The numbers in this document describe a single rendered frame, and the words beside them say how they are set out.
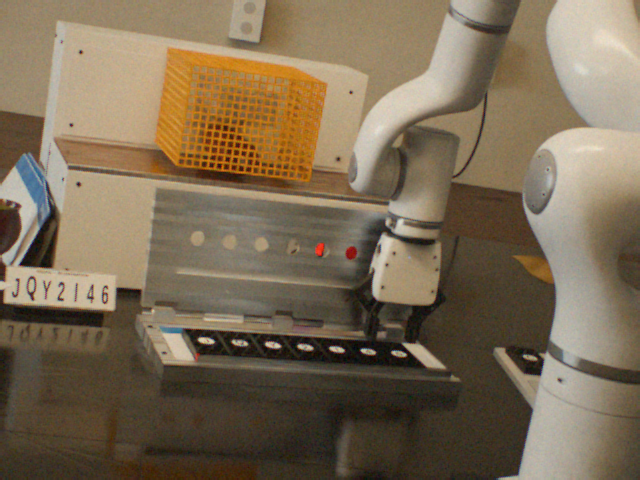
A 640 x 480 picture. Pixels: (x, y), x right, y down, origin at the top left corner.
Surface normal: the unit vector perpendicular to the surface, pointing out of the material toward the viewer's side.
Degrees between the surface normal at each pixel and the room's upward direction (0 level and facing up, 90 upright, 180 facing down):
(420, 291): 90
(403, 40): 90
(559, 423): 90
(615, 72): 71
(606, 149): 38
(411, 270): 90
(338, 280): 81
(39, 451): 0
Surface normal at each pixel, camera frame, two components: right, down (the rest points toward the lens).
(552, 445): -0.71, 0.04
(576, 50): -0.74, -0.28
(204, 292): 0.33, 0.12
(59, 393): 0.18, -0.96
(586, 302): -0.68, 0.44
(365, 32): 0.14, 0.25
